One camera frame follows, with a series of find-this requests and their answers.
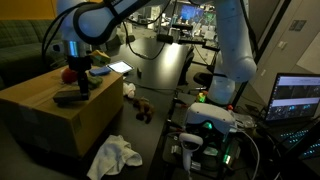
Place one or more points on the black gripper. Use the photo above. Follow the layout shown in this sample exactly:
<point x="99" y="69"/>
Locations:
<point x="81" y="64"/>

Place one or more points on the blue sponge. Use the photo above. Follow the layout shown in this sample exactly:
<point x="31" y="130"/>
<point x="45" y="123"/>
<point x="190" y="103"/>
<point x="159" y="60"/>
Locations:
<point x="100" y="71"/>

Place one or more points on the black rectangular case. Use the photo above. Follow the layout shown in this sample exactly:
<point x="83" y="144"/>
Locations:
<point x="70" y="96"/>

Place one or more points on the brown plush moose toy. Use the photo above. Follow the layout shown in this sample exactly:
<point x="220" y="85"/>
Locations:
<point x="145" y="109"/>

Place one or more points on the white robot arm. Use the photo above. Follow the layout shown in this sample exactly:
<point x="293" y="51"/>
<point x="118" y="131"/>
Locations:
<point x="93" y="23"/>

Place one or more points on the large cardboard box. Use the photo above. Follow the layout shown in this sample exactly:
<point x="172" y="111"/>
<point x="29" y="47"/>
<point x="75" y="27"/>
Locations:
<point x="32" y="116"/>

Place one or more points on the tablet with lit screen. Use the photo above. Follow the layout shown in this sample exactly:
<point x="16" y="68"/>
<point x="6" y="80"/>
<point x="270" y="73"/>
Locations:
<point x="120" y="66"/>

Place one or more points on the small white crumpled cloth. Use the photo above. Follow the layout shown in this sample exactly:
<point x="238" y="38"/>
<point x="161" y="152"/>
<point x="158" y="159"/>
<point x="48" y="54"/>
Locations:
<point x="129" y="90"/>

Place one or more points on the green plaid sofa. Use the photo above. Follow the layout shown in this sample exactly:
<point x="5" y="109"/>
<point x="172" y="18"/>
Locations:
<point x="20" y="51"/>

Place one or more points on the white cloth towel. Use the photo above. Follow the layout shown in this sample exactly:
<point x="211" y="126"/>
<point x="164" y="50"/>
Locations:
<point x="112" y="156"/>

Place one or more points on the white VR controller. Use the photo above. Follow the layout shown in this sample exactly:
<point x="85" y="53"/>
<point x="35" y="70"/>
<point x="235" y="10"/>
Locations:
<point x="190" y="143"/>

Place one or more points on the white VR headset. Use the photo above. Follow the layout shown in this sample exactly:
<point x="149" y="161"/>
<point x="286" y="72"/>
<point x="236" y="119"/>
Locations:
<point x="222" y="119"/>

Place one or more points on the open laptop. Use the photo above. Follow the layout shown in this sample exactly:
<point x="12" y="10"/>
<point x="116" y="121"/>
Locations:
<point x="291" y="108"/>

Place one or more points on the black tripod pole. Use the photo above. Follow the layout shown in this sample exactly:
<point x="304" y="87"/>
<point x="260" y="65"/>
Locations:
<point x="265" y="38"/>

